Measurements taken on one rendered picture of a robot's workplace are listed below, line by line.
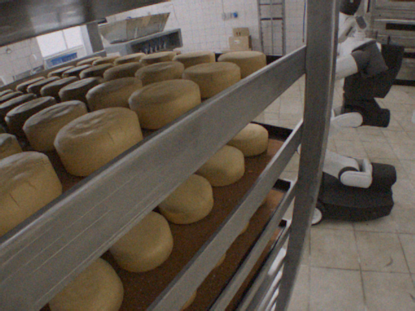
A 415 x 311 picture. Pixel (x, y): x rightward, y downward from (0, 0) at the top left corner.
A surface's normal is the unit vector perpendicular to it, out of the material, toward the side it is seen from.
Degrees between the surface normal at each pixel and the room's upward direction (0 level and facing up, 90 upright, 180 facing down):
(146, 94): 0
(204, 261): 90
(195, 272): 90
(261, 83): 90
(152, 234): 0
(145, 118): 90
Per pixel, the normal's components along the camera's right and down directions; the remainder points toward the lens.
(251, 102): 0.81, 0.23
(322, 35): -0.58, 0.50
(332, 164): -0.38, 0.54
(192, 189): -0.11, -0.84
